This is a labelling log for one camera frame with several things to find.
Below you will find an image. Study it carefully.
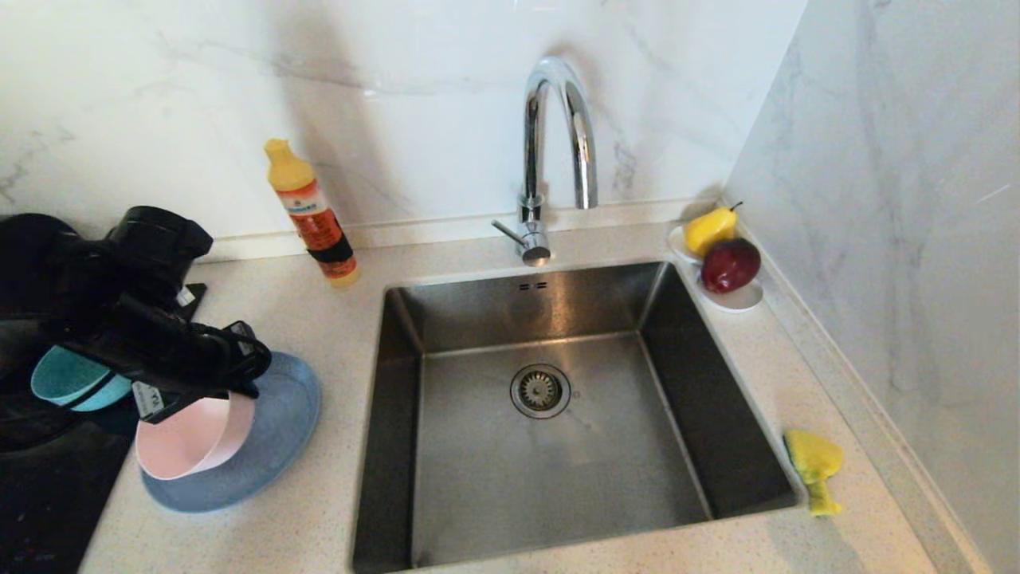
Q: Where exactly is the pink plastic bowl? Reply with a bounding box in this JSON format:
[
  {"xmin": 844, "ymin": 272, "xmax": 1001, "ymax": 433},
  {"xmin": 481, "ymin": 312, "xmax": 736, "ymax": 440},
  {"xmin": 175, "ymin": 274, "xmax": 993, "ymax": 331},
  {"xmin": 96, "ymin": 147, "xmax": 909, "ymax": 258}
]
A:
[{"xmin": 135, "ymin": 391, "xmax": 257, "ymax": 481}]

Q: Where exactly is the blue round plate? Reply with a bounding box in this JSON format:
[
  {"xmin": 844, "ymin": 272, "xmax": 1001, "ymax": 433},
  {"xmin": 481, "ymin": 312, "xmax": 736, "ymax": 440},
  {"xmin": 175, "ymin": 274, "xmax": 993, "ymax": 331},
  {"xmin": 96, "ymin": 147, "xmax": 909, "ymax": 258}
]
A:
[{"xmin": 140, "ymin": 351, "xmax": 322, "ymax": 513}]

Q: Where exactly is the teal plastic bowl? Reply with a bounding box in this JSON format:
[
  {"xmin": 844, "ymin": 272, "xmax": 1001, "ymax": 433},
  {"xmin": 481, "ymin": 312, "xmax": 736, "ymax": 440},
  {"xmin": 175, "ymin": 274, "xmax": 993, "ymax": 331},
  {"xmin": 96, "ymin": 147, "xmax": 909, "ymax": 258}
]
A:
[{"xmin": 30, "ymin": 345, "xmax": 135, "ymax": 412}]

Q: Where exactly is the orange dish soap bottle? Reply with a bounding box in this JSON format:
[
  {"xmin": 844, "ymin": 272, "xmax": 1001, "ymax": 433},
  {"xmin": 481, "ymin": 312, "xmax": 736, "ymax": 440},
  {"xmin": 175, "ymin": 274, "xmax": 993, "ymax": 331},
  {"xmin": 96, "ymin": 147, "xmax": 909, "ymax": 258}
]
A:
[{"xmin": 265, "ymin": 138, "xmax": 361, "ymax": 288}]

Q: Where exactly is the yellow green sponge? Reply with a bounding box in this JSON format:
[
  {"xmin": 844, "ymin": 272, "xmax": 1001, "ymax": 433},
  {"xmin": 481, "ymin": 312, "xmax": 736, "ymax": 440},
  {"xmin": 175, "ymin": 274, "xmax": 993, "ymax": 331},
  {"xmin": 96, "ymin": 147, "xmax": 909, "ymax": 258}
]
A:
[{"xmin": 783, "ymin": 430, "xmax": 845, "ymax": 517}]

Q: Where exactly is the metal sink drain strainer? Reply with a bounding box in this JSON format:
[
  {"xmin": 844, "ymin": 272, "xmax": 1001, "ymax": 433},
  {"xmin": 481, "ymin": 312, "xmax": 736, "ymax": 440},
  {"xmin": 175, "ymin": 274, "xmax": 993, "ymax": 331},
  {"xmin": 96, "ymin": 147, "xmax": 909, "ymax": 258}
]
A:
[{"xmin": 510, "ymin": 364, "xmax": 572, "ymax": 420}]

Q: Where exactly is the stainless steel sink basin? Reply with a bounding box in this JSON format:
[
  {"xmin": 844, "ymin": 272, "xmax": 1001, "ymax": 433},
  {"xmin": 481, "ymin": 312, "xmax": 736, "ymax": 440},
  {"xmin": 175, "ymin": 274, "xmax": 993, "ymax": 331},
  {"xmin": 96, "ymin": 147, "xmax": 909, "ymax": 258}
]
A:
[{"xmin": 351, "ymin": 261, "xmax": 802, "ymax": 574}]

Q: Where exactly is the black induction cooktop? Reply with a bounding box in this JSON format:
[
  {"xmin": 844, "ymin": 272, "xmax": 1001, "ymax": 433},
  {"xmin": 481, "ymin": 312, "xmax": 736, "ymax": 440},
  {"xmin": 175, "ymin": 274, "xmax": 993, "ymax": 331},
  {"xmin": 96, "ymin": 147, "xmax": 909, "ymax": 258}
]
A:
[{"xmin": 0, "ymin": 283, "xmax": 208, "ymax": 574}]

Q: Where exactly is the chrome gooseneck faucet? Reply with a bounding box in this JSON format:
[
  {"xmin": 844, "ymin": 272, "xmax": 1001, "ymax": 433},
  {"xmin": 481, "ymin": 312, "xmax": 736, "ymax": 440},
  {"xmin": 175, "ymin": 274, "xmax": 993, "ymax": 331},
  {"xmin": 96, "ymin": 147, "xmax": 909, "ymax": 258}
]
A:
[{"xmin": 491, "ymin": 56, "xmax": 599, "ymax": 267}]

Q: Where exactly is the yellow pear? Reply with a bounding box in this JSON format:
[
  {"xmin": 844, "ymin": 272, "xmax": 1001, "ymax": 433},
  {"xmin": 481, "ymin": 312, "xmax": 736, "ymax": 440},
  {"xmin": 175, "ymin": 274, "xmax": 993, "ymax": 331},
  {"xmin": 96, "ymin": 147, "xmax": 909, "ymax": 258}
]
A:
[{"xmin": 686, "ymin": 201, "xmax": 743, "ymax": 258}]

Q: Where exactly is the dark red apple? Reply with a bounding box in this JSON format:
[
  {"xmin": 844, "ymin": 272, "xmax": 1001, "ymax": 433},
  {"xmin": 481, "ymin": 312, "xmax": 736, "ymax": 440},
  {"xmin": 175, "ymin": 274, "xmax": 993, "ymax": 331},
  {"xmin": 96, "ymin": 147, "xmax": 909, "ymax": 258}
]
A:
[{"xmin": 700, "ymin": 238, "xmax": 763, "ymax": 294}]

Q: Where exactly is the small white fruit dish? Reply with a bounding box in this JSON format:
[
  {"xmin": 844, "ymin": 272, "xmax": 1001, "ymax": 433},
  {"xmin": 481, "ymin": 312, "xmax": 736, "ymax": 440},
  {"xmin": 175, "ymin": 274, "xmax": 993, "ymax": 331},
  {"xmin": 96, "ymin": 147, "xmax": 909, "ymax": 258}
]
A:
[{"xmin": 668, "ymin": 223, "xmax": 766, "ymax": 313}]

